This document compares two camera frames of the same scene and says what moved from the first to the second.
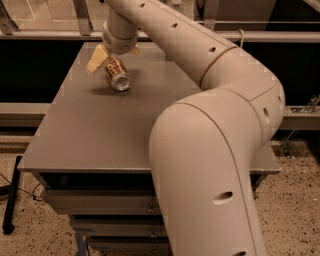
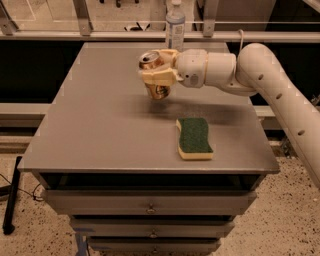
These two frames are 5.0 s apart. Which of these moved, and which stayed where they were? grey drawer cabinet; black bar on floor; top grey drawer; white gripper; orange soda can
Moved: orange soda can; white gripper
Stayed: grey drawer cabinet; black bar on floor; top grey drawer
